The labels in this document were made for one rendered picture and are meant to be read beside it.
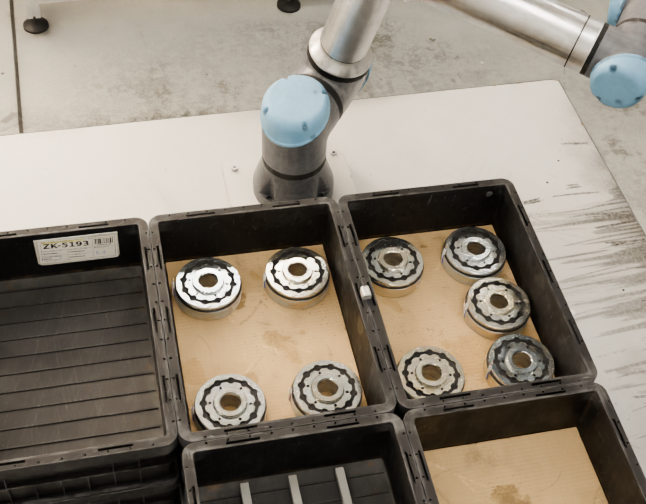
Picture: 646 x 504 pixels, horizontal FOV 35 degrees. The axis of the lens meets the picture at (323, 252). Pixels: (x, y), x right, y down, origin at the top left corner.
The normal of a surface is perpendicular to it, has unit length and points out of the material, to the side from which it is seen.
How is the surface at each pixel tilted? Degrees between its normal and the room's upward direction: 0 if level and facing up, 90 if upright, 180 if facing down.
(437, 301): 0
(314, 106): 11
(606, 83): 94
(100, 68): 0
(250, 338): 0
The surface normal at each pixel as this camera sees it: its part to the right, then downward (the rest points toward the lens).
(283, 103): -0.02, -0.50
